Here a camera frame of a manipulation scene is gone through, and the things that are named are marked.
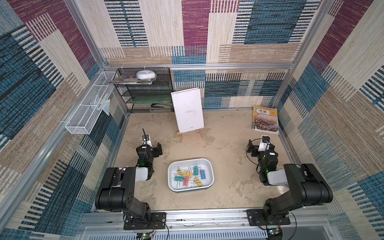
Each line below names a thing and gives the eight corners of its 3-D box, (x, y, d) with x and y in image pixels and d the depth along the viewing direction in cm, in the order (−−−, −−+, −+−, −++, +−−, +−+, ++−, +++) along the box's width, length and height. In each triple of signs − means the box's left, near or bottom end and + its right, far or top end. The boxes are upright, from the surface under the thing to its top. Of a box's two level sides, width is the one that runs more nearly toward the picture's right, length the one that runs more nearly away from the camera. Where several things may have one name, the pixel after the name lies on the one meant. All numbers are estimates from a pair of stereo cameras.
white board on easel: (181, 138, 106) (177, 107, 83) (177, 123, 115) (172, 92, 92) (202, 133, 108) (204, 102, 86) (197, 119, 117) (197, 87, 94)
